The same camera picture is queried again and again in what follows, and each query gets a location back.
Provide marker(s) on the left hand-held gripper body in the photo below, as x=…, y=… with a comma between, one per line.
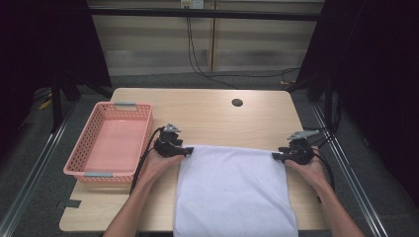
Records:
x=168, y=144

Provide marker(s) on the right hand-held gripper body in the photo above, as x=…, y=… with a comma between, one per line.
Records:
x=301, y=151

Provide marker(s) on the white printed shirt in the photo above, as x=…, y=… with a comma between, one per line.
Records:
x=234, y=187

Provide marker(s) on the person's right hand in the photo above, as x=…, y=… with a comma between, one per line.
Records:
x=311, y=173

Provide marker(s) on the person's left hand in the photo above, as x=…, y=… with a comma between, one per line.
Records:
x=159, y=169

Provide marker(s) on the pink plastic basket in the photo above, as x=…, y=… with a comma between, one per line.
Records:
x=113, y=144

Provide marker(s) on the black metal stand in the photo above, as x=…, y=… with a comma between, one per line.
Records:
x=56, y=108
x=327, y=102

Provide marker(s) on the black curtain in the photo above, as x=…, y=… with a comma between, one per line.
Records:
x=42, y=42
x=378, y=82

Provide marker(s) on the yellow object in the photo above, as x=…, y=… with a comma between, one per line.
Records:
x=44, y=105

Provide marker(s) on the black horizontal bar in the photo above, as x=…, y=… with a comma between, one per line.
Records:
x=204, y=14

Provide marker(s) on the metal floor rail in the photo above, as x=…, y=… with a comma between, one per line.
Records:
x=349, y=171
x=31, y=171

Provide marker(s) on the white wall power outlet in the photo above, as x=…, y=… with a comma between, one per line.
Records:
x=194, y=4

